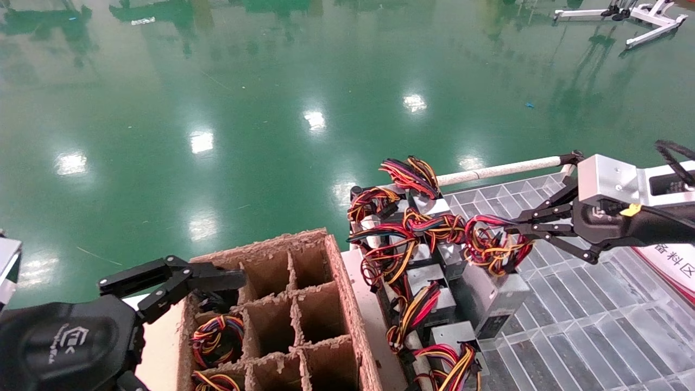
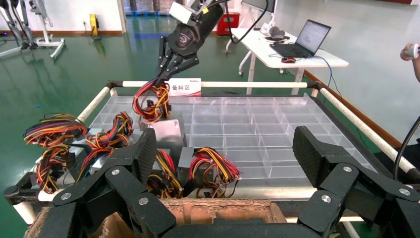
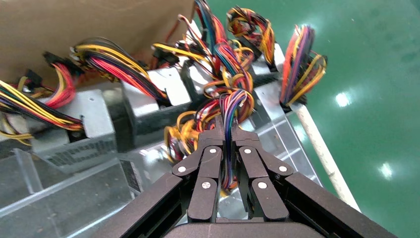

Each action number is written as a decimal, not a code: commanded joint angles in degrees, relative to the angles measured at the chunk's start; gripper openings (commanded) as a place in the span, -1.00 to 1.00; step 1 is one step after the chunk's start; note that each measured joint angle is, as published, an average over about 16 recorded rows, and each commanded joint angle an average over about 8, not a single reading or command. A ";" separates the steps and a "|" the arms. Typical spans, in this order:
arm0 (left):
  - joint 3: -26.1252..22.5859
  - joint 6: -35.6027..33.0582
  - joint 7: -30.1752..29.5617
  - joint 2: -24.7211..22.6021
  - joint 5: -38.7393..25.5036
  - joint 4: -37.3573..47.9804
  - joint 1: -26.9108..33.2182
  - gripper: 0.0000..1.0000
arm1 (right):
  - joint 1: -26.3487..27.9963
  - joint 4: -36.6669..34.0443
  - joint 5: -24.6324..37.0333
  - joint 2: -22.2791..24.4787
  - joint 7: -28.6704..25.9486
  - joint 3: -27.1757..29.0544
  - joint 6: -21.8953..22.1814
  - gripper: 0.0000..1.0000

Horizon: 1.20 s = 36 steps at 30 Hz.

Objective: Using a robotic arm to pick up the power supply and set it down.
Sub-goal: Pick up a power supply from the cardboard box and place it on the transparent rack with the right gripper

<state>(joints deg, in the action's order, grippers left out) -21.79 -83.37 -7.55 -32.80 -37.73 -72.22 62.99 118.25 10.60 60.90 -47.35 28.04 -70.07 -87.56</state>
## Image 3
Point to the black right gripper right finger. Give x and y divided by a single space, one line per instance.
267 200

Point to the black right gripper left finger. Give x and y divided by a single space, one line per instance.
205 197

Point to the clear acrylic divider tray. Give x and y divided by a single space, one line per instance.
49 203

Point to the brown cardboard box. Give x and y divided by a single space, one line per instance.
65 26

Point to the white tube cart frame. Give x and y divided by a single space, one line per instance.
325 157

